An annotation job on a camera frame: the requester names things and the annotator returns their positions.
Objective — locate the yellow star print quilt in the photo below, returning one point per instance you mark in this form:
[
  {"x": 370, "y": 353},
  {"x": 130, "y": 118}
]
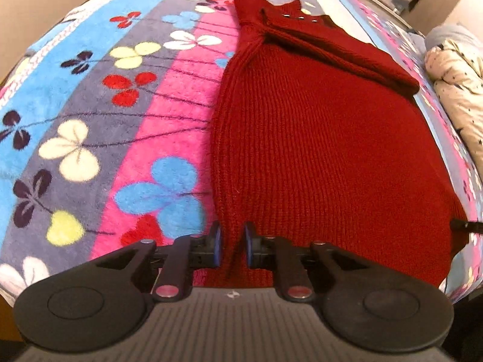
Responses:
[{"x": 460, "y": 79}]

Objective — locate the grey pillow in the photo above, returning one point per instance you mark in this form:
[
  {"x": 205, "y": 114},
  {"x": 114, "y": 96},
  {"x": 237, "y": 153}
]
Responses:
[{"x": 449, "y": 32}]

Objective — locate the floral striped bed blanket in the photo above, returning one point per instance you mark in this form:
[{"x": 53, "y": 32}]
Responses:
[{"x": 113, "y": 101}]

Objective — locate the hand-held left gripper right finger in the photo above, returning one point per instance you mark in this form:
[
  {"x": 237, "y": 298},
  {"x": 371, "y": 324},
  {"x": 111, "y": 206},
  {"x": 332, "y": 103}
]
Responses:
[{"x": 249, "y": 242}]

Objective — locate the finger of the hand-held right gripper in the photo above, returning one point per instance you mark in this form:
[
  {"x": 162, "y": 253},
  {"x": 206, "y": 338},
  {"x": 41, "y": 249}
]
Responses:
[{"x": 467, "y": 226}]

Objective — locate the red knit sweater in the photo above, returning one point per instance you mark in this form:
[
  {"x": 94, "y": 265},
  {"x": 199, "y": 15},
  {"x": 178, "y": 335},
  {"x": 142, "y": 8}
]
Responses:
[{"x": 320, "y": 139}]

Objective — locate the brown wooden cabinet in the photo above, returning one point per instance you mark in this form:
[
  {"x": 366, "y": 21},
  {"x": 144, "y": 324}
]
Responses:
[{"x": 449, "y": 3}]

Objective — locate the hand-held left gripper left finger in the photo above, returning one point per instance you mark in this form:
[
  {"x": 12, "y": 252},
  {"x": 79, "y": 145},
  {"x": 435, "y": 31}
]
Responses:
[{"x": 216, "y": 242}]

